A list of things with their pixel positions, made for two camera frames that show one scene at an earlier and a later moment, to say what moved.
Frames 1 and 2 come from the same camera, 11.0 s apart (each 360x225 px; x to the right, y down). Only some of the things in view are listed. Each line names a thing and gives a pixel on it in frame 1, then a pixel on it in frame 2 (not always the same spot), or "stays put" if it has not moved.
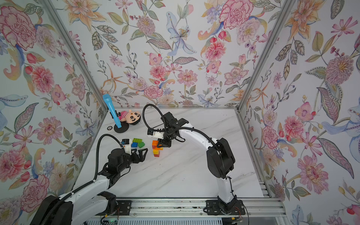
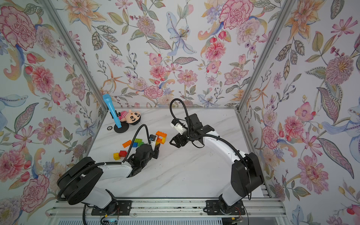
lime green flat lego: [137, 140] stays put
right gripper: [163, 143] → [179, 139]
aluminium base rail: [195, 208] stays put
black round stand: [124, 128] stays put
